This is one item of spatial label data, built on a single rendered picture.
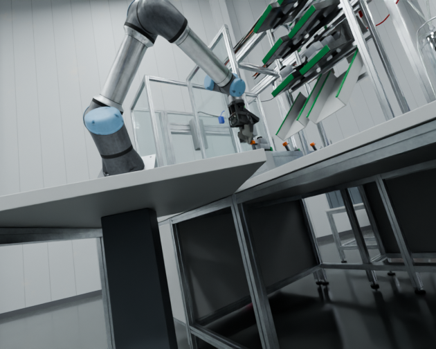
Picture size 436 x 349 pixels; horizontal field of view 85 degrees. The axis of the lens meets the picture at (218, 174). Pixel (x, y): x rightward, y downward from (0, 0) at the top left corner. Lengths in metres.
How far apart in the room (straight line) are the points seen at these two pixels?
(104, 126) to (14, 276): 4.82
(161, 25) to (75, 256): 4.50
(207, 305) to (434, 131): 1.54
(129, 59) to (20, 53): 5.87
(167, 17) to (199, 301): 1.54
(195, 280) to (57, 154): 4.25
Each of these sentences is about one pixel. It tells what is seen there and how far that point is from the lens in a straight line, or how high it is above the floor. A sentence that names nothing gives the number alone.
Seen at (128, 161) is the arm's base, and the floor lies 1.01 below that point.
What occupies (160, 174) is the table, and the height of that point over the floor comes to 0.84.
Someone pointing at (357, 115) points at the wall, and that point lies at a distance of 6.21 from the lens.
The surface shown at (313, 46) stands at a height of 1.24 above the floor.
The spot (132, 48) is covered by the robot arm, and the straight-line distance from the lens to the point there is 1.02.
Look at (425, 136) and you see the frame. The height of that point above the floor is 0.81.
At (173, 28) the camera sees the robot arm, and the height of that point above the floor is 1.37.
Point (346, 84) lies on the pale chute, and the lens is 0.90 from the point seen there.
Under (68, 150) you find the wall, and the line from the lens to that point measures 5.38.
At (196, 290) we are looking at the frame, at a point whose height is 0.34.
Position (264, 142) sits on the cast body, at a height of 1.06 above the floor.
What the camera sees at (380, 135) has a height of 0.84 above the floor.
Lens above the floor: 0.72
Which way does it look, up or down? 12 degrees up
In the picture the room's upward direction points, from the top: 12 degrees counter-clockwise
